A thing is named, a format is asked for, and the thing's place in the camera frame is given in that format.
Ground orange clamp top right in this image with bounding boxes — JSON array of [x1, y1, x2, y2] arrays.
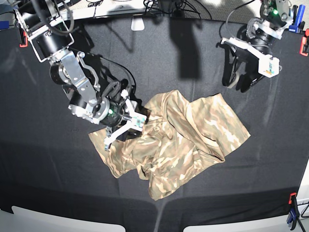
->
[[299, 29, 309, 57]]

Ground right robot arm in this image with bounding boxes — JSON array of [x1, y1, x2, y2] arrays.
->
[[14, 0, 147, 145]]

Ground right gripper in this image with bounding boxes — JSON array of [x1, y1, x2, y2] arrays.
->
[[101, 100, 147, 142]]

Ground white tape patch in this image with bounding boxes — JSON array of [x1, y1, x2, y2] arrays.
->
[[131, 15, 145, 31]]

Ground orange clamp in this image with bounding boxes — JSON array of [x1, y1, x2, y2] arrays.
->
[[286, 192, 300, 230], [299, 29, 309, 57], [19, 29, 28, 48]]

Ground black table cloth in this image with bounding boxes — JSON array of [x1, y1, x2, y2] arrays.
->
[[0, 17, 309, 232]]

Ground orange clamp bottom right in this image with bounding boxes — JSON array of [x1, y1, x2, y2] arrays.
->
[[286, 192, 300, 230]]

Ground camouflage t-shirt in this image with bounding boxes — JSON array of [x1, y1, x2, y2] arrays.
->
[[89, 90, 250, 201]]

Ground black cables on desk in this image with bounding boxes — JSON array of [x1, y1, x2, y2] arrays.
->
[[142, 0, 213, 20]]

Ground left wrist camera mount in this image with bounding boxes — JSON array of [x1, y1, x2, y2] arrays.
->
[[221, 37, 281, 78]]

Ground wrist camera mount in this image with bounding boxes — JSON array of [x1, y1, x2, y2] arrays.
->
[[221, 37, 281, 78], [103, 89, 147, 151]]

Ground orange clamp top left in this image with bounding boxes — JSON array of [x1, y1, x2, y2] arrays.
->
[[19, 29, 28, 48]]

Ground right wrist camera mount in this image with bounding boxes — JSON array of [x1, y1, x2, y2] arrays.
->
[[103, 89, 147, 151]]

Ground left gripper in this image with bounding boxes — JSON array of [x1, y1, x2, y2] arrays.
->
[[222, 44, 263, 92]]

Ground blue clamp top right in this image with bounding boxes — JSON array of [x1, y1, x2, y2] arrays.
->
[[289, 4, 306, 33]]

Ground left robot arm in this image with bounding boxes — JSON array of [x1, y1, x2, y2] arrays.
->
[[221, 0, 295, 92]]

